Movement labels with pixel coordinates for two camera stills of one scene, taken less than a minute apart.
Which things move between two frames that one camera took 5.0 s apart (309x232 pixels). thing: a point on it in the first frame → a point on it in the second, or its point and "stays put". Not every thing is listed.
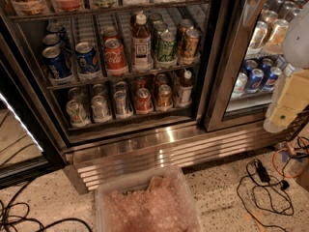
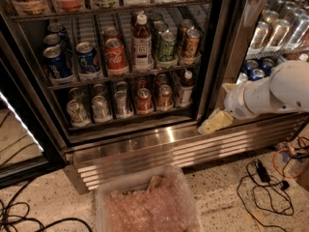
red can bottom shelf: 143,100 stays put
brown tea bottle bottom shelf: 185,90 stays put
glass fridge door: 245,52 stays put
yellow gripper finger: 294,99 → 218,120
